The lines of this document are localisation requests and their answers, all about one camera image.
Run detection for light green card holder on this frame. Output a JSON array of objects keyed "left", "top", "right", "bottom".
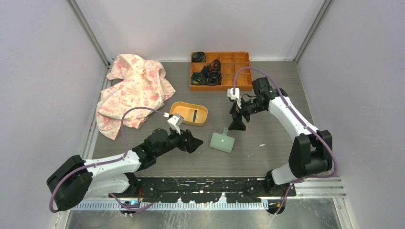
[{"left": 210, "top": 127, "right": 235, "bottom": 154}]

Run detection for pink patterned cloth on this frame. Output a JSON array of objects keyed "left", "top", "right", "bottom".
[{"left": 96, "top": 54, "right": 176, "bottom": 140}]

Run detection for dark rolled sock top-left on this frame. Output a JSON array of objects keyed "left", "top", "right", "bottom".
[{"left": 191, "top": 52, "right": 206, "bottom": 62}]

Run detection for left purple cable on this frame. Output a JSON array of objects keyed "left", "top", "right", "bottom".
[{"left": 48, "top": 106, "right": 170, "bottom": 217}]

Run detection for yellow oval tray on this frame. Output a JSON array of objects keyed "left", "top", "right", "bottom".
[{"left": 170, "top": 102, "right": 208, "bottom": 115}]

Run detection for gold card with stripe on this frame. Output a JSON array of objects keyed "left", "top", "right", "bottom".
[{"left": 182, "top": 108, "right": 208, "bottom": 126}]

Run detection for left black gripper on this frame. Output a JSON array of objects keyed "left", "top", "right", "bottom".
[{"left": 155, "top": 125, "right": 203, "bottom": 158}]

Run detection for dark rolled sock bottom-middle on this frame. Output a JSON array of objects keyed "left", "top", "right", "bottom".
[{"left": 206, "top": 71, "right": 222, "bottom": 85}]

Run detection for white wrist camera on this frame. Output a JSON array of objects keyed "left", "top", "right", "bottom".
[
  {"left": 167, "top": 114, "right": 184, "bottom": 135},
  {"left": 227, "top": 87, "right": 242, "bottom": 109}
]

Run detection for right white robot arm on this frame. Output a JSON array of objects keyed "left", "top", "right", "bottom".
[{"left": 227, "top": 77, "right": 333, "bottom": 196}]

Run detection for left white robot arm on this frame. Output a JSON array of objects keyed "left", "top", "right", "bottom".
[{"left": 46, "top": 129, "right": 203, "bottom": 213}]

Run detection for dark rolled sock middle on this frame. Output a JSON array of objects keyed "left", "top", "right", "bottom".
[{"left": 200, "top": 59, "right": 221, "bottom": 76}]

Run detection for dark rolled sock bottom-left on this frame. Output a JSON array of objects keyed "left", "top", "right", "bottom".
[{"left": 191, "top": 72, "right": 206, "bottom": 85}]

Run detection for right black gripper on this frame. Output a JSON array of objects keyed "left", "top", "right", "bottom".
[{"left": 228, "top": 96, "right": 265, "bottom": 131}]

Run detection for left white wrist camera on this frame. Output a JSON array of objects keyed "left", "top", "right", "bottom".
[{"left": 167, "top": 114, "right": 184, "bottom": 135}]

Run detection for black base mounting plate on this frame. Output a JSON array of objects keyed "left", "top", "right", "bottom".
[{"left": 114, "top": 177, "right": 295, "bottom": 204}]

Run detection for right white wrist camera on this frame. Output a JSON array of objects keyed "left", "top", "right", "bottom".
[{"left": 227, "top": 87, "right": 242, "bottom": 109}]

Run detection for orange compartment organizer box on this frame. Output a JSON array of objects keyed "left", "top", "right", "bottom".
[{"left": 190, "top": 52, "right": 253, "bottom": 92}]

